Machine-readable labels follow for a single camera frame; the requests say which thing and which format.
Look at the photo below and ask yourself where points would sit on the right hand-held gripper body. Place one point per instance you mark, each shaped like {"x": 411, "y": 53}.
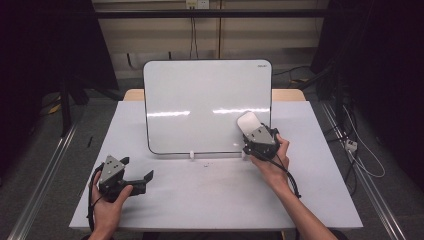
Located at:
{"x": 260, "y": 138}

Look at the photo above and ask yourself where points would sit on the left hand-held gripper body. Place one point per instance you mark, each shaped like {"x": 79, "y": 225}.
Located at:
{"x": 111, "y": 171}

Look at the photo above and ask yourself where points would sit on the white whiteboard eraser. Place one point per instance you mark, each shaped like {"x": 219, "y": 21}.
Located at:
{"x": 248, "y": 121}

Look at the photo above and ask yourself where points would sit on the white whiteboard with black rim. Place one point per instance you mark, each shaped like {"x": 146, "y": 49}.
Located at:
{"x": 200, "y": 90}

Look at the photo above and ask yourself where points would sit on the person's right hand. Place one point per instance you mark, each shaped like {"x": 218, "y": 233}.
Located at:
{"x": 275, "y": 170}

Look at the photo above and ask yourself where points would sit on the person's left hand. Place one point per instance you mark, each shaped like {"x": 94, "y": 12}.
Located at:
{"x": 106, "y": 213}

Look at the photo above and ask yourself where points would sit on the white whiteboard stand foot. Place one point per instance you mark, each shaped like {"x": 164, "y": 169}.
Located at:
{"x": 191, "y": 155}
{"x": 243, "y": 155}

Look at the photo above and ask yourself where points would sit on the small black floor object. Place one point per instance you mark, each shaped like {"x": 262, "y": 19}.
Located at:
{"x": 89, "y": 141}

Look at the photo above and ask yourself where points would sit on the wooden desk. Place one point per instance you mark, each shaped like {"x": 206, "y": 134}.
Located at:
{"x": 133, "y": 95}

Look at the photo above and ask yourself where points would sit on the black metal stand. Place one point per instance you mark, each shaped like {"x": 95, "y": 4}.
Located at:
{"x": 337, "y": 93}
{"x": 65, "y": 103}

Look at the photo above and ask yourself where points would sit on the white power strip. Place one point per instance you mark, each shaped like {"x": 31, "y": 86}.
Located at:
{"x": 351, "y": 145}

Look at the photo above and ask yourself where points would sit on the black curtain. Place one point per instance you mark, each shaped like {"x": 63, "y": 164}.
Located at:
{"x": 40, "y": 60}
{"x": 383, "y": 66}

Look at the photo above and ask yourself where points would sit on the black horizontal bar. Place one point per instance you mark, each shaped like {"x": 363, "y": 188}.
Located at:
{"x": 206, "y": 13}

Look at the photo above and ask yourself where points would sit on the aluminium floor rail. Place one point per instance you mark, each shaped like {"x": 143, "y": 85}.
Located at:
{"x": 370, "y": 186}
{"x": 43, "y": 180}

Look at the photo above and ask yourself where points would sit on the white wall socket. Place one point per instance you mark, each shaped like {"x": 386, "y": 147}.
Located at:
{"x": 197, "y": 3}

